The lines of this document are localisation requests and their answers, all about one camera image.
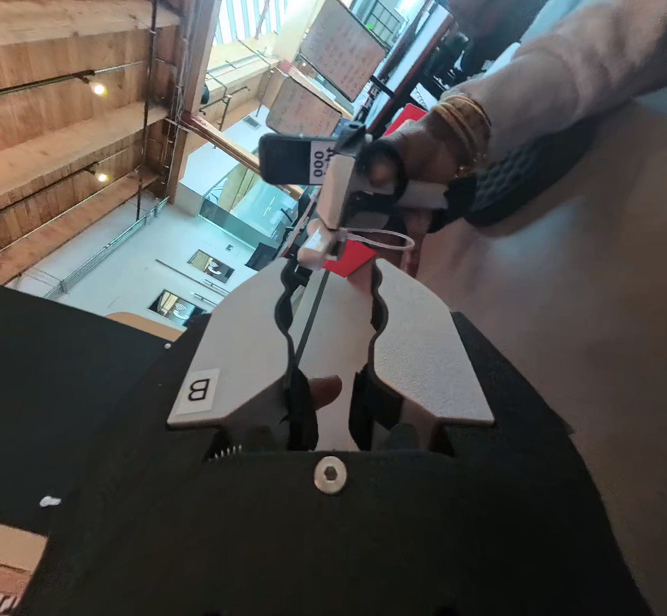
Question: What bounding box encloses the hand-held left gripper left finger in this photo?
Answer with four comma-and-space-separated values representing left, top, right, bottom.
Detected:
166, 260, 320, 451

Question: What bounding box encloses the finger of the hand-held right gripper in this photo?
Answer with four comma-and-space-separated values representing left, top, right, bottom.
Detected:
317, 152, 361, 234

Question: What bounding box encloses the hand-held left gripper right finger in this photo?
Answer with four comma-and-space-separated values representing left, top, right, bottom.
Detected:
348, 258, 496, 451

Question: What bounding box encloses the short white cable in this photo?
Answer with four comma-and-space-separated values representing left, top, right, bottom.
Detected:
298, 228, 416, 269

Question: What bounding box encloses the red plastic bin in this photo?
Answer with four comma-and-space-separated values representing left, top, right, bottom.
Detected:
323, 103, 425, 278

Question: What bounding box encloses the person's right forearm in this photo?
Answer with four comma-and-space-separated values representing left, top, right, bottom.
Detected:
433, 0, 667, 179

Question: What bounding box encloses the grey desk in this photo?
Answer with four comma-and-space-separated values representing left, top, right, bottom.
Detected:
292, 90, 667, 616

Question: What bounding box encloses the person's right hand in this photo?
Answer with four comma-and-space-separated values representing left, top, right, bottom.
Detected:
371, 112, 463, 275

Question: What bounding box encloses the handwritten notice board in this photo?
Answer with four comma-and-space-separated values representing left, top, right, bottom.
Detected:
300, 0, 387, 102
266, 74, 342, 138

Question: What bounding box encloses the white door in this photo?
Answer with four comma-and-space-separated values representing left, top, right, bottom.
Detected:
151, 249, 235, 320

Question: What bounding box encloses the wooden pillar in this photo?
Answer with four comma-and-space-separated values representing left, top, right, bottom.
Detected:
156, 0, 235, 200

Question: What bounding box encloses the long office table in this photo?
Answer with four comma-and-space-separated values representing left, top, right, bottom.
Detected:
365, 0, 459, 132

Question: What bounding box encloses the black board wooden edge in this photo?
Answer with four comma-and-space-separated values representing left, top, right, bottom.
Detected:
0, 285, 186, 616

